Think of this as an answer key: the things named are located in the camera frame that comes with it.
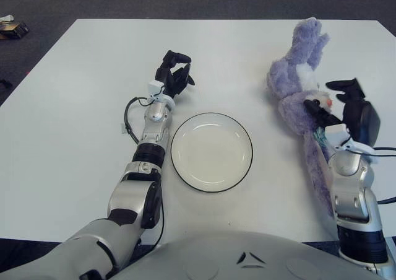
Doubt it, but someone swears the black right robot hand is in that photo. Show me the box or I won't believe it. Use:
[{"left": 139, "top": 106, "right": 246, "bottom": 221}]
[{"left": 303, "top": 77, "right": 382, "bottom": 146}]

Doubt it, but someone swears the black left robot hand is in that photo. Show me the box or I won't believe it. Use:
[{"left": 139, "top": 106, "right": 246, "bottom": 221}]
[{"left": 154, "top": 50, "right": 196, "bottom": 98}]

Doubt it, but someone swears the purple plush bunny doll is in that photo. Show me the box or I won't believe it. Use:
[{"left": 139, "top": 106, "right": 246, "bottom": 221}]
[{"left": 266, "top": 17, "right": 337, "bottom": 219}]

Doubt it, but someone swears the white plate with black rim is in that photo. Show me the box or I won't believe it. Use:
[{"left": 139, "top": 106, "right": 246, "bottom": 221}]
[{"left": 170, "top": 112, "right": 255, "bottom": 194}]

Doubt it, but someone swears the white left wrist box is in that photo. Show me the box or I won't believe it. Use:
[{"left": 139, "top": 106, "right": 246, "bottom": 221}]
[{"left": 147, "top": 80, "right": 165, "bottom": 95}]

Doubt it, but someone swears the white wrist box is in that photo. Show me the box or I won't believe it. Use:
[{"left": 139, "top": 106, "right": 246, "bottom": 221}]
[
  {"left": 147, "top": 80, "right": 165, "bottom": 95},
  {"left": 326, "top": 123, "right": 352, "bottom": 144}
]

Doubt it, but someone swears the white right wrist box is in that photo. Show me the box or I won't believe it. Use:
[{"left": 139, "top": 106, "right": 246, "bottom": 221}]
[{"left": 326, "top": 123, "right": 352, "bottom": 144}]

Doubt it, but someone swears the black box on floor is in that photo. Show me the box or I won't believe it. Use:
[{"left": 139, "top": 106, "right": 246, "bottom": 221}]
[{"left": 0, "top": 21, "right": 29, "bottom": 40}]

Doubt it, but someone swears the silver robot torso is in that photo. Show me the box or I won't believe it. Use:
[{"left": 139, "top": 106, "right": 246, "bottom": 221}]
[{"left": 108, "top": 230, "right": 384, "bottom": 280}]

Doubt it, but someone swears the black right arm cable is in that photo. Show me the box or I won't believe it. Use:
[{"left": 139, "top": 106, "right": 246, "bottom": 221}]
[{"left": 371, "top": 146, "right": 396, "bottom": 205}]

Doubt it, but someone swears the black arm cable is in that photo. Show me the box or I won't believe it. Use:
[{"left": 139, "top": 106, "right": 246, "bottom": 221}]
[
  {"left": 123, "top": 96, "right": 165, "bottom": 247},
  {"left": 371, "top": 146, "right": 396, "bottom": 205}
]

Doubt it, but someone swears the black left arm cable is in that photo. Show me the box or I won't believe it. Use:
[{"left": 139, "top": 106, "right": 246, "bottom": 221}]
[{"left": 123, "top": 96, "right": 165, "bottom": 247}]

